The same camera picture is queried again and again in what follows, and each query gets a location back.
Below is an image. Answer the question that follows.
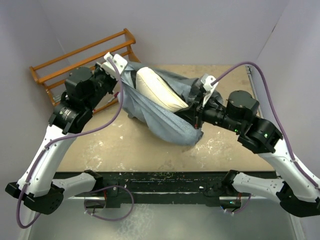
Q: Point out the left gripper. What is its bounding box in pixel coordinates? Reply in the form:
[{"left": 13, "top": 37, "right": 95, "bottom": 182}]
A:
[{"left": 84, "top": 61, "right": 117, "bottom": 111}]

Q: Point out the grey striped pillowcase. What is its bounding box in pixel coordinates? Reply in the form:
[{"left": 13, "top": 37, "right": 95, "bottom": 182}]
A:
[{"left": 120, "top": 61, "right": 224, "bottom": 147}]

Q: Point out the cream pillow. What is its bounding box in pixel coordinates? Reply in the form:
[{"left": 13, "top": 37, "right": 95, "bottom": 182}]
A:
[{"left": 135, "top": 67, "right": 188, "bottom": 113}]

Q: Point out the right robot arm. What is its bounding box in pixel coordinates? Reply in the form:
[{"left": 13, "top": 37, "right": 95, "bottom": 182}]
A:
[{"left": 176, "top": 80, "right": 320, "bottom": 218}]

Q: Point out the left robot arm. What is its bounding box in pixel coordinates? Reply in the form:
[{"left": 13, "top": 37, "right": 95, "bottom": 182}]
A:
[{"left": 5, "top": 58, "right": 128, "bottom": 229}]

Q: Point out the magenta marker pen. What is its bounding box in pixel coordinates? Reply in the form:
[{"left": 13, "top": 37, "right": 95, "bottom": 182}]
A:
[{"left": 108, "top": 92, "right": 119, "bottom": 103}]

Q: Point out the wooden shelf rack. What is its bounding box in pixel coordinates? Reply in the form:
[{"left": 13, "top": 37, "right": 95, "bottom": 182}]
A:
[{"left": 29, "top": 28, "right": 140, "bottom": 107}]

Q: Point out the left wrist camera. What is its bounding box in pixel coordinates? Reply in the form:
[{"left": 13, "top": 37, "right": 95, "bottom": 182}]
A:
[{"left": 100, "top": 52, "right": 128, "bottom": 77}]

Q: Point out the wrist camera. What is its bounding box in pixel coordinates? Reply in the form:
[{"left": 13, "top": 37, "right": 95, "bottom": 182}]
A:
[
  {"left": 200, "top": 74, "right": 218, "bottom": 108},
  {"left": 100, "top": 52, "right": 128, "bottom": 77}
]

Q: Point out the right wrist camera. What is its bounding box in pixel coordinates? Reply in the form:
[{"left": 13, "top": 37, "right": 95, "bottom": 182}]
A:
[{"left": 200, "top": 74, "right": 218, "bottom": 108}]

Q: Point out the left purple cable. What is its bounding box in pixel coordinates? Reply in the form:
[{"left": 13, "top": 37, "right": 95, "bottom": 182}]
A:
[{"left": 16, "top": 57, "right": 136, "bottom": 230}]

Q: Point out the purple cable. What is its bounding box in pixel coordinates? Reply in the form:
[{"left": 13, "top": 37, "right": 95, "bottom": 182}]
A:
[
  {"left": 212, "top": 61, "right": 320, "bottom": 189},
  {"left": 16, "top": 57, "right": 136, "bottom": 230}
]

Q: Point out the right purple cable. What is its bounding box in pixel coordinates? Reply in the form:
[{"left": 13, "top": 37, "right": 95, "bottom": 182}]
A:
[{"left": 212, "top": 61, "right": 320, "bottom": 189}]

